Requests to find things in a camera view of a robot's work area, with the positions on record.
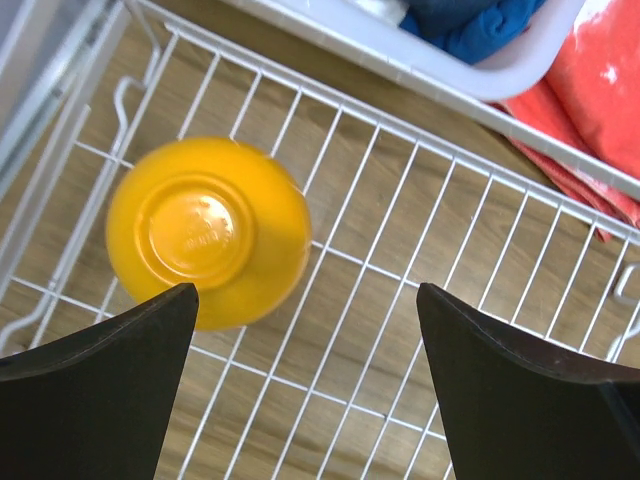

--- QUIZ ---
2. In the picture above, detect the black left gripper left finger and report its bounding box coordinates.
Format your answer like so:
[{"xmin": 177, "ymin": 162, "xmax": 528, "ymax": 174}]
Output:
[{"xmin": 1, "ymin": 284, "xmax": 199, "ymax": 479}]

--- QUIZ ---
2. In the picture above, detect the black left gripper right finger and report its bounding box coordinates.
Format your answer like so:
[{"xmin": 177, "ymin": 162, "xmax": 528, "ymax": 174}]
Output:
[{"xmin": 416, "ymin": 283, "xmax": 639, "ymax": 479}]

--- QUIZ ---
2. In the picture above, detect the red white tie-dye towel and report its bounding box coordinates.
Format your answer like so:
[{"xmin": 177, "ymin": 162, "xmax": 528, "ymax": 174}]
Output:
[{"xmin": 491, "ymin": 0, "xmax": 640, "ymax": 244}]

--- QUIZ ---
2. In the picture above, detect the white wire dish rack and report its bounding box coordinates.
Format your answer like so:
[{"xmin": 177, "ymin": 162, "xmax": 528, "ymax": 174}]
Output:
[{"xmin": 1, "ymin": 1, "xmax": 639, "ymax": 479}]

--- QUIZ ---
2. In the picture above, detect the dark blue denim cloth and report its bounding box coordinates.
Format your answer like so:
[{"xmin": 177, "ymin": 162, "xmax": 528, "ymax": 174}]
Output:
[{"xmin": 406, "ymin": 0, "xmax": 497, "ymax": 38}]

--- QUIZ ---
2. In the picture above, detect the aluminium frame rail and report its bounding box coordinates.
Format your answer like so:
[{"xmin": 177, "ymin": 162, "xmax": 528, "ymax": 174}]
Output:
[{"xmin": 0, "ymin": 0, "xmax": 131, "ymax": 201}]

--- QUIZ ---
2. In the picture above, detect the white plastic basket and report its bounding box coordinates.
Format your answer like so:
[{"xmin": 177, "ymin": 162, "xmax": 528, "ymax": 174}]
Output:
[{"xmin": 229, "ymin": 1, "xmax": 583, "ymax": 102}]

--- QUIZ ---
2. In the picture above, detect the yellow orange bowl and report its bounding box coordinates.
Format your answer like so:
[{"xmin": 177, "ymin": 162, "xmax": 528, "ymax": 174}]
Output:
[{"xmin": 105, "ymin": 137, "xmax": 312, "ymax": 330}]

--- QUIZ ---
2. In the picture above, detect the white cloth bag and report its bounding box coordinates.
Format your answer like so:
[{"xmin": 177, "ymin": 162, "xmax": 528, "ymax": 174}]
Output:
[{"xmin": 353, "ymin": 0, "xmax": 409, "ymax": 27}]

